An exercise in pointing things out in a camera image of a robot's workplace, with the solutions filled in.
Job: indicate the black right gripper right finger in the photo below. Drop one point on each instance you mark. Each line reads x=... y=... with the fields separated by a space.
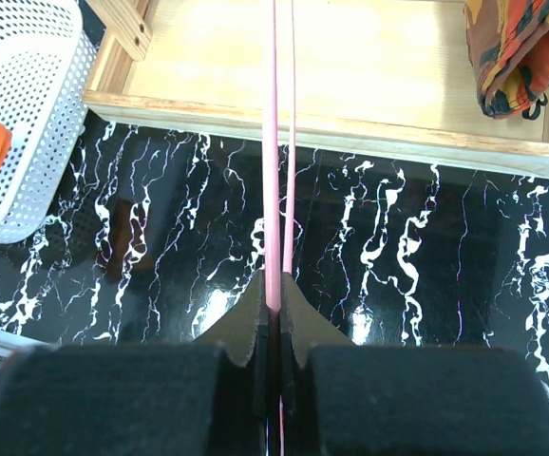
x=340 y=398

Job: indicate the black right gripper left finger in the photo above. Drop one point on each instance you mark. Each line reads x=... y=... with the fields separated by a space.
x=204 y=397

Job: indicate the pink wire hanger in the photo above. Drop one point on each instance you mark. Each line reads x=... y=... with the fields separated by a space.
x=272 y=273

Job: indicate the camouflage orange trousers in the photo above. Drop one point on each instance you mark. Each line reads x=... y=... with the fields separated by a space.
x=508 y=48

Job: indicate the wooden clothes rack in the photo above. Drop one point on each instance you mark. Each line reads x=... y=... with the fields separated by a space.
x=383 y=78

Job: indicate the white perforated plastic basket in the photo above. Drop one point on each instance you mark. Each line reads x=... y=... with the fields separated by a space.
x=45 y=60

